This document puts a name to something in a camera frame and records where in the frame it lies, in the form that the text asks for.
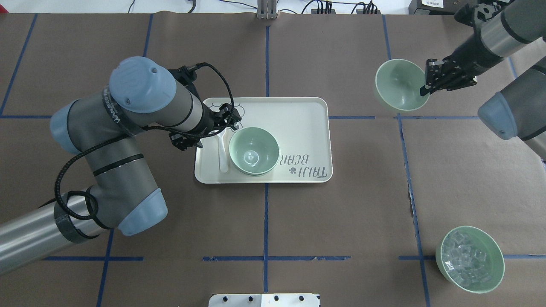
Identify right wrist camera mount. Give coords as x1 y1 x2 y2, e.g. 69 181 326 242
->
454 3 502 27

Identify green bowl with ice cubes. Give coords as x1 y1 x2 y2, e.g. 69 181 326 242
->
435 226 505 295

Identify cream bear tray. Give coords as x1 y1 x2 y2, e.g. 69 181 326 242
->
194 97 333 183

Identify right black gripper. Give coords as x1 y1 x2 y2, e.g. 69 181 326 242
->
420 58 477 97

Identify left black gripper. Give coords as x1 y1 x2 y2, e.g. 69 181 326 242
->
169 107 242 151

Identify green bowl on tray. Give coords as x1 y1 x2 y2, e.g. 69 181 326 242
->
238 170 274 177

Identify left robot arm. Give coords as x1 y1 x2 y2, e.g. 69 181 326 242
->
1 56 241 275

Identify white plastic spoon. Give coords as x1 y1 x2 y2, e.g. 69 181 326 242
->
216 130 229 173

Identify aluminium frame post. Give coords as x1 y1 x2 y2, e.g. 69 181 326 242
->
257 0 279 20

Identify white pedestal base plate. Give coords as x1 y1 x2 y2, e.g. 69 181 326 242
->
208 293 321 307

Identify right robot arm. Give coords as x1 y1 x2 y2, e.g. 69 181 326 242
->
420 0 546 159

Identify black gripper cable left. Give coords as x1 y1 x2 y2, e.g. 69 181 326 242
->
54 62 236 220

